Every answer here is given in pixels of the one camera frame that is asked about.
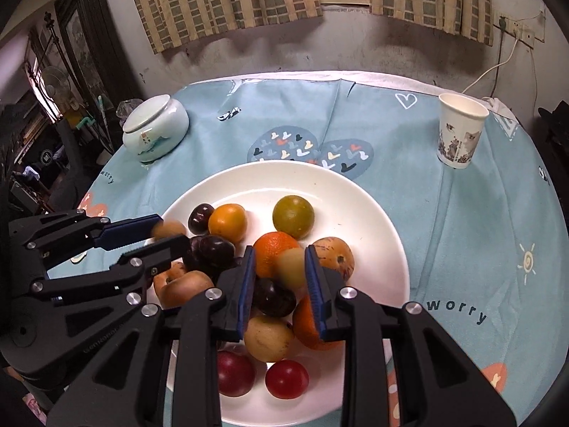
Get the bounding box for light blue printed tablecloth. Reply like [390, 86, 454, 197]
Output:
[44, 71, 561, 427]

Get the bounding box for pale green ceramic jar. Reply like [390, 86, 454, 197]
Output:
[122, 94, 190, 163]

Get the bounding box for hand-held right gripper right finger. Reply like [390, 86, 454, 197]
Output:
[303, 244, 519, 427]

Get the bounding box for white power cable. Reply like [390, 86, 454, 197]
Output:
[462, 38, 520, 94]

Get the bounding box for dark wooden cabinet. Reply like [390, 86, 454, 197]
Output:
[53, 0, 147, 107]

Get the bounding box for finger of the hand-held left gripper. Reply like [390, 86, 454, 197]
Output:
[31, 233, 192, 307]
[8, 210, 164, 272]

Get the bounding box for white standing fan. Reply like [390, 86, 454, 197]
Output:
[39, 66, 74, 114]

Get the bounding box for white wall socket strip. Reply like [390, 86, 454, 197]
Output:
[493, 11, 547, 45]

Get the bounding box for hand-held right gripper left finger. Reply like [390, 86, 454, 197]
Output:
[47, 244, 257, 427]

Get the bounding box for small tan longan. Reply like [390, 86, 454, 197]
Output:
[275, 248, 307, 290]
[153, 219, 187, 242]

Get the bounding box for clear plastic bag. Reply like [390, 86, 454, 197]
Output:
[116, 98, 145, 121]

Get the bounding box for yellow-green tangerine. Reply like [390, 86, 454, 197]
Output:
[272, 195, 315, 240]

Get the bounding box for yellow-orange tangerine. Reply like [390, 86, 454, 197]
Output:
[208, 204, 248, 240]

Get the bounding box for dark red plum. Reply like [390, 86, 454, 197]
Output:
[218, 350, 256, 398]

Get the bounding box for white plate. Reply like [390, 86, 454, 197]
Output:
[153, 160, 410, 427]

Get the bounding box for printed paper cup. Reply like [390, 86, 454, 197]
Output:
[436, 93, 490, 170]

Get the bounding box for tan purple-streaked pepino melon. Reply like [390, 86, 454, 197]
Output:
[311, 237, 355, 282]

